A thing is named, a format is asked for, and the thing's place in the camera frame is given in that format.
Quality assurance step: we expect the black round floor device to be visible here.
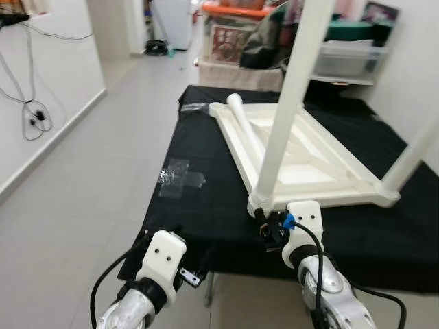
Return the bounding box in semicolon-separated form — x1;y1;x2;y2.
144;40;170;55

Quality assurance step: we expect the red printed cardboard box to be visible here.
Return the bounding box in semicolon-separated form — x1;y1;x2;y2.
209;21;258;66

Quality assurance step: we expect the crumpled clear tape patch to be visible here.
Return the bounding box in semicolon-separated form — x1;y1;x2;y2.
158;159;205;199

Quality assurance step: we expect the white cabinet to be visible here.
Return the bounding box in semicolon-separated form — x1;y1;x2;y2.
152;0;193;50

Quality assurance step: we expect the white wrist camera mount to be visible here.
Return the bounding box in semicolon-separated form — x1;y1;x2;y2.
281;201;323;268
136;230;187;289

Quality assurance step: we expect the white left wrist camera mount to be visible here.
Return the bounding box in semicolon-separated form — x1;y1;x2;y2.
136;230;187;289

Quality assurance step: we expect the purple printed box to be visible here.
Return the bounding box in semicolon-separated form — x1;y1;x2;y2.
360;2;400;27

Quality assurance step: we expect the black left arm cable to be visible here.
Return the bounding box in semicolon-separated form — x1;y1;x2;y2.
91;236;148;328

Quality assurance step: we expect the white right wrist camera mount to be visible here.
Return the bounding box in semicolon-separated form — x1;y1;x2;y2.
281;201;323;268

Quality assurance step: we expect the metal folding table leg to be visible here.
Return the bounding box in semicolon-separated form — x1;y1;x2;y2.
204;271;217;306

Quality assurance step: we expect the black power adapter cable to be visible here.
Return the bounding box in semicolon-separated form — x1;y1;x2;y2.
0;14;93;141

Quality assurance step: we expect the orange plastic lid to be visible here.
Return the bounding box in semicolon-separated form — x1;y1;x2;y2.
202;3;275;19

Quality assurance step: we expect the beige textured cloth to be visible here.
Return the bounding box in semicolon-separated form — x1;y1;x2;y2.
198;60;285;91

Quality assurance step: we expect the black tablecloth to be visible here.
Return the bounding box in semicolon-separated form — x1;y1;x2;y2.
118;86;439;294

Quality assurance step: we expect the green lidded pot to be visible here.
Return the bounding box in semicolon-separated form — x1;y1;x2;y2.
326;19;395;42

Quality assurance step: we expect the black plastic bag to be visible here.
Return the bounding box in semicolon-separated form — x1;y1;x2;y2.
240;7;296;69

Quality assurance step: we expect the clear plastic storage box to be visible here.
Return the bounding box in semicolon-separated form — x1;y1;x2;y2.
312;41;388;80

